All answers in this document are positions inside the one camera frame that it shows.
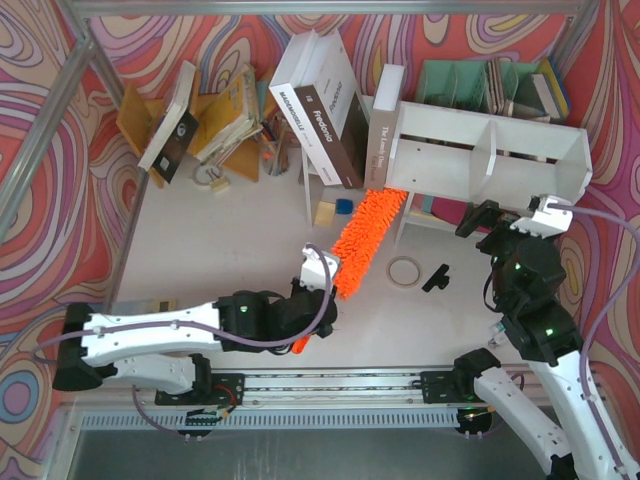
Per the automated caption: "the wooden book stand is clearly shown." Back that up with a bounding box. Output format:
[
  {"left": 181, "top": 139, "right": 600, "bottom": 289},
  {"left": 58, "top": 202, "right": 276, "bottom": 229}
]
[{"left": 116, "top": 61, "right": 261, "bottom": 186}]

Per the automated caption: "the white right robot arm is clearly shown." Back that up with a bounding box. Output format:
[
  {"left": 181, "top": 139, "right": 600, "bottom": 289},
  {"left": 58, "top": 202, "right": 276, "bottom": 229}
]
[{"left": 453, "top": 195, "right": 639, "bottom": 479}]

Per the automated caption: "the white wooden bookshelf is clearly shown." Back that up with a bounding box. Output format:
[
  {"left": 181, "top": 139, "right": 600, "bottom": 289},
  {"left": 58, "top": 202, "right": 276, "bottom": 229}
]
[{"left": 386, "top": 102, "right": 593, "bottom": 214}]

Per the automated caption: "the grey upright book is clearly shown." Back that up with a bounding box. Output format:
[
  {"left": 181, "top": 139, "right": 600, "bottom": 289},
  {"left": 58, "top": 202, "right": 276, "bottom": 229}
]
[{"left": 364, "top": 64, "right": 406, "bottom": 190}]

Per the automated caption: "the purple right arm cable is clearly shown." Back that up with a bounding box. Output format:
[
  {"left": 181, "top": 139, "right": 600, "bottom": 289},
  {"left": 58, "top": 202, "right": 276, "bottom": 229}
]
[{"left": 547, "top": 203, "right": 640, "bottom": 480}]

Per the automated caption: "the clear tape ring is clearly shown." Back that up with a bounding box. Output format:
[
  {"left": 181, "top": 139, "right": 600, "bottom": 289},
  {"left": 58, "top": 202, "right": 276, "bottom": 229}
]
[{"left": 385, "top": 255, "right": 422, "bottom": 290}]

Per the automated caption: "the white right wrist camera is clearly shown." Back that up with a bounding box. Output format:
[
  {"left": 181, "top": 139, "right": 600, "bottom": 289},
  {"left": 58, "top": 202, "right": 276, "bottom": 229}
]
[{"left": 509, "top": 195, "right": 573, "bottom": 239}]

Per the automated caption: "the magenta folder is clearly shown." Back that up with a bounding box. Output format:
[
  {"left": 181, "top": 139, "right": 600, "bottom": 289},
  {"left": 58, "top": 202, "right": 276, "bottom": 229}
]
[{"left": 431, "top": 197, "right": 468, "bottom": 227}]

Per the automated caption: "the blue small cube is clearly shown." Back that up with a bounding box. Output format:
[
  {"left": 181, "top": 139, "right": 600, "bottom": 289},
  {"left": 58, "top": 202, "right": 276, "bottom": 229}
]
[{"left": 335, "top": 198, "right": 354, "bottom": 215}]

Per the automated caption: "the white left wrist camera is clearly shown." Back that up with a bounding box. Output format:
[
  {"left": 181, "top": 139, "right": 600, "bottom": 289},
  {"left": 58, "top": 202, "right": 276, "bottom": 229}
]
[{"left": 299, "top": 244, "right": 341, "bottom": 291}]

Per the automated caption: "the orange microfiber duster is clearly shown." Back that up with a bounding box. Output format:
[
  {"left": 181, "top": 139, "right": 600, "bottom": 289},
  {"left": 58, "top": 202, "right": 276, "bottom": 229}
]
[{"left": 292, "top": 188, "right": 407, "bottom": 354}]

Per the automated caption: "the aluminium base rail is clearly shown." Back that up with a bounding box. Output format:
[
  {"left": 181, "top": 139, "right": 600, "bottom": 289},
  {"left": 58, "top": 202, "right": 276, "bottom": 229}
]
[{"left": 64, "top": 367, "right": 556, "bottom": 409}]

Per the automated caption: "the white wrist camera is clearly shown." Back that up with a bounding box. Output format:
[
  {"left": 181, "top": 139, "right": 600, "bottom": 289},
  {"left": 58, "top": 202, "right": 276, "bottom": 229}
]
[
  {"left": 299, "top": 244, "right": 341, "bottom": 291},
  {"left": 509, "top": 195, "right": 573, "bottom": 239}
]

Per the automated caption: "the clear pen cup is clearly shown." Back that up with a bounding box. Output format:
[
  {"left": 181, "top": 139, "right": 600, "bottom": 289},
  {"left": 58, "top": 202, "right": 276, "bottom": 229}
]
[{"left": 260, "top": 135, "right": 290, "bottom": 176}]

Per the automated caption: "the black binder clip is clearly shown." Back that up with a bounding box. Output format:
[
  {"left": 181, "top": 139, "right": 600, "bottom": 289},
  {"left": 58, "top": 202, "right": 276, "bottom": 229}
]
[{"left": 421, "top": 264, "right": 450, "bottom": 293}]

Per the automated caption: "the tape ring with clip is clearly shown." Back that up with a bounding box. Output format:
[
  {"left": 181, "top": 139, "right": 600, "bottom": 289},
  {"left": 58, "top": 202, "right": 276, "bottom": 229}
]
[{"left": 192, "top": 163, "right": 231, "bottom": 195}]

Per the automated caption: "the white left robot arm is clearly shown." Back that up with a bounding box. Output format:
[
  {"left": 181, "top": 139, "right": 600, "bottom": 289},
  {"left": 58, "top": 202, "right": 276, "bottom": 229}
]
[{"left": 53, "top": 281, "right": 338, "bottom": 399}]

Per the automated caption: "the beige digital timer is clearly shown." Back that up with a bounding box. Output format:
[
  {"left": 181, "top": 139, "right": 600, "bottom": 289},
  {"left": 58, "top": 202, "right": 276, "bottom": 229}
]
[{"left": 114, "top": 298, "right": 177, "bottom": 315}]

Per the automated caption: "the large white brown book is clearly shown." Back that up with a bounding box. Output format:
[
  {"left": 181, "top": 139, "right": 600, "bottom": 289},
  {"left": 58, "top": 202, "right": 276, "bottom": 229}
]
[{"left": 269, "top": 30, "right": 369, "bottom": 189}]

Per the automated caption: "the white glue tube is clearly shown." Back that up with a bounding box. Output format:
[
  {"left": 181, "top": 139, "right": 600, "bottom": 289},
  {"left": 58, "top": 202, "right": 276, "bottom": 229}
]
[{"left": 487, "top": 322, "right": 508, "bottom": 349}]

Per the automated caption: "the teal file organizer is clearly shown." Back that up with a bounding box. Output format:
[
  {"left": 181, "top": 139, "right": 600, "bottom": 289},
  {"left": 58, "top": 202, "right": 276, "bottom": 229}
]
[{"left": 414, "top": 57, "right": 571, "bottom": 124}]

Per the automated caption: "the white black leaning book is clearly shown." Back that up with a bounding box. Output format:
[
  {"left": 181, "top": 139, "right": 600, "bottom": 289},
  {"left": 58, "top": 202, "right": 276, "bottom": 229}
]
[{"left": 138, "top": 60, "right": 199, "bottom": 184}]

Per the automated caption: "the yellow sticky note pad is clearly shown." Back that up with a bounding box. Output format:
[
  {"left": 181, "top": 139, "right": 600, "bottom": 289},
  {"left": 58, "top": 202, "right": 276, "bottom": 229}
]
[{"left": 312, "top": 201, "right": 336, "bottom": 228}]

